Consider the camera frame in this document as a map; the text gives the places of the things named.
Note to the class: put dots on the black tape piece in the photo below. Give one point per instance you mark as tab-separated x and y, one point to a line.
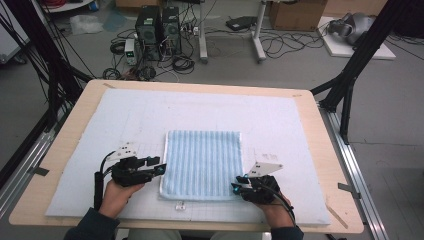
39	171
348	189

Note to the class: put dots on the person's legs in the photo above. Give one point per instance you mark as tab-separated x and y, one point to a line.
153	235

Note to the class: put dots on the person's right hand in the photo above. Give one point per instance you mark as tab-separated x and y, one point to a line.
278	215

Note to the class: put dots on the white round table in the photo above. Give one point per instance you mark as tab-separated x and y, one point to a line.
71	6

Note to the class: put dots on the clear plastic bag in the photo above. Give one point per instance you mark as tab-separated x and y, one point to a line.
86	25

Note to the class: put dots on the white grid mat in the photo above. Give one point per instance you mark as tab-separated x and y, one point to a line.
200	110

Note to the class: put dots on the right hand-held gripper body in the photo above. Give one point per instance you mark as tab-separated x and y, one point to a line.
261	191

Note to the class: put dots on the grey headset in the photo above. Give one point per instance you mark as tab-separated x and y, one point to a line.
356	26

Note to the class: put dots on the white power supply box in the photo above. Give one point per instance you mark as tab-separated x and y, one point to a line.
130	51

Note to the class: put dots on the white desk leg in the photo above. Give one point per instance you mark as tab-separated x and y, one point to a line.
258	36
202	33

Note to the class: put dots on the narrow black computer tower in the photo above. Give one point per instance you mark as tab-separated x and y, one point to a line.
171	30

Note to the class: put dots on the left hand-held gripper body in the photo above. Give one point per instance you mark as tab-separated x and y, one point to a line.
130	175

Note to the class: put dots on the person's left hand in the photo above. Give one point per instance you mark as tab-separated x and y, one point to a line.
116	198

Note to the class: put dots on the black metal frame stand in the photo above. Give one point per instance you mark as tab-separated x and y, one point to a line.
360	56
46	60

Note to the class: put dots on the aluminium rail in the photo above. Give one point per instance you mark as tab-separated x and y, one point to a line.
353	173
23	166

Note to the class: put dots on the black flat device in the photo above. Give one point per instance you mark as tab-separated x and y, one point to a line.
240	23

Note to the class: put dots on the white floor board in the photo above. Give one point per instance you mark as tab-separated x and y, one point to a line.
340	50

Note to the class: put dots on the white cabinet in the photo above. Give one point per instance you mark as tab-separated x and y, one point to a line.
8	40

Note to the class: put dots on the wide black computer tower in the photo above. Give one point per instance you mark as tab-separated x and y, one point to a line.
147	33

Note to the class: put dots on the blue striped towel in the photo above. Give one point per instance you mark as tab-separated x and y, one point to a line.
203	166

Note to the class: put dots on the thin wooden strip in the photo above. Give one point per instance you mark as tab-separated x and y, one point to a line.
336	216

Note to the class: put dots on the large cardboard box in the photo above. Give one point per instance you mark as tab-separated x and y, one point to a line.
296	15

